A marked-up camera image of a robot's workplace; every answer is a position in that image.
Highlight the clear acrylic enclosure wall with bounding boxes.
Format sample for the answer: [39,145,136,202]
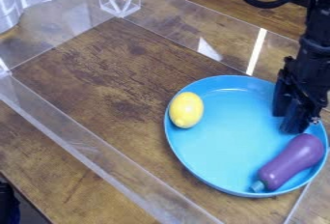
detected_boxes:
[0,0,330,224]

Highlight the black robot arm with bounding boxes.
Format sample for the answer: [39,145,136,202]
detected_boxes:
[273,0,330,134]

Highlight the blue round tray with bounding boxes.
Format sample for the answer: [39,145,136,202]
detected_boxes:
[164,75,326,198]

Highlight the purple toy eggplant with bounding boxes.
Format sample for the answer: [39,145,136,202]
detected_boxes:
[250,133,325,192]

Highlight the yellow toy lemon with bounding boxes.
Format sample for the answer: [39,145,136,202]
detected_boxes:
[168,92,203,128]

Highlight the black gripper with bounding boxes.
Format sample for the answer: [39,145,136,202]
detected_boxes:
[273,38,330,134]

